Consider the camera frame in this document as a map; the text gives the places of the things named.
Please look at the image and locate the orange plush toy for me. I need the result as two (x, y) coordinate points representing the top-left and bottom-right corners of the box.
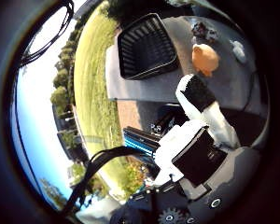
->
(190, 43), (221, 78)

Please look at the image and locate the black and blue equipment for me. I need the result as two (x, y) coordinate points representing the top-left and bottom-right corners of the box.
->
(122, 106), (185, 161)

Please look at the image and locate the small white grey toy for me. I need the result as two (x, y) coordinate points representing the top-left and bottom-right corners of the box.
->
(230, 39), (248, 64)

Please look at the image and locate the black slatted plastic basket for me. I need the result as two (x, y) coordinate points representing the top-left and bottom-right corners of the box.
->
(117, 12), (180, 81)

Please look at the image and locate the dark purple toy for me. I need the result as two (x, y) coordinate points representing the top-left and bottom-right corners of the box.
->
(190, 21), (218, 43)

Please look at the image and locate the thick black cable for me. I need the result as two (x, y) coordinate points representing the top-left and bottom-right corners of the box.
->
(62, 146), (147, 216)

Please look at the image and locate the thin black cable bundle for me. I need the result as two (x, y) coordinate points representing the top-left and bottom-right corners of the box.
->
(20, 0), (75, 68)

